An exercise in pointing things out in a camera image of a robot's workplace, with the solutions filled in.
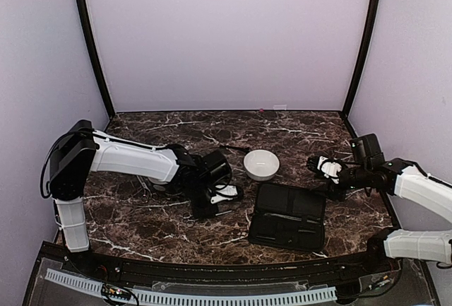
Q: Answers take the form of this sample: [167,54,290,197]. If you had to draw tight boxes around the white bowl with blue rim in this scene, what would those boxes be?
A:
[148,178,177,194]

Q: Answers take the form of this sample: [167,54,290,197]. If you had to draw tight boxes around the black corner post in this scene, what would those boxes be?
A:
[341,0,380,120]
[76,0,116,119]

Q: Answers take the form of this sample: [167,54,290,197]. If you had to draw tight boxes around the black front table rail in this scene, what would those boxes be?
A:
[38,242,403,286]

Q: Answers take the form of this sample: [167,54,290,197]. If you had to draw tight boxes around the black right corner post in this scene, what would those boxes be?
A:
[341,0,380,120]

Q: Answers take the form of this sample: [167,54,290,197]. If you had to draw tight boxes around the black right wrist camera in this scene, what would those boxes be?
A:
[350,134,385,170]

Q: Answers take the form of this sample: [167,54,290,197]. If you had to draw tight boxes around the silver thinning scissors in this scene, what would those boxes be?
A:
[136,175,158,203]

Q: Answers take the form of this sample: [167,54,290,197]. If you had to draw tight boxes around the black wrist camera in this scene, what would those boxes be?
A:
[350,134,385,170]
[202,151,232,185]

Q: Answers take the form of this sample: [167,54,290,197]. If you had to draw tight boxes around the black hair clip far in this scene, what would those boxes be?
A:
[219,145,250,153]

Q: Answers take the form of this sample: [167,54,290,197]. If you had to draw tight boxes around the black left corner post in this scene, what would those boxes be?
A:
[76,0,116,119]

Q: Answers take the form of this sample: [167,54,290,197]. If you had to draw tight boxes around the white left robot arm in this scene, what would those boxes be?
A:
[40,119,238,275]

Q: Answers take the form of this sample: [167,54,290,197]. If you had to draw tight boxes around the plain white bowl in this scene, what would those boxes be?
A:
[243,149,280,182]

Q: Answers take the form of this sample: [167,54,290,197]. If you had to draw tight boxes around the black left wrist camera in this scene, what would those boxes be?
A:
[202,151,232,185]

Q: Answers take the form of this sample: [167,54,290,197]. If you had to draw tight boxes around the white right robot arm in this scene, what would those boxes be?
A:
[307,156,451,273]

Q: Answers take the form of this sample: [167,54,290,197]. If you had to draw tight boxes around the black zippered tool case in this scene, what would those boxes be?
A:
[248,183,326,252]

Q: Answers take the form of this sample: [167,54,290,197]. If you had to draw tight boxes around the white slotted cable duct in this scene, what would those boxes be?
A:
[44,269,338,305]

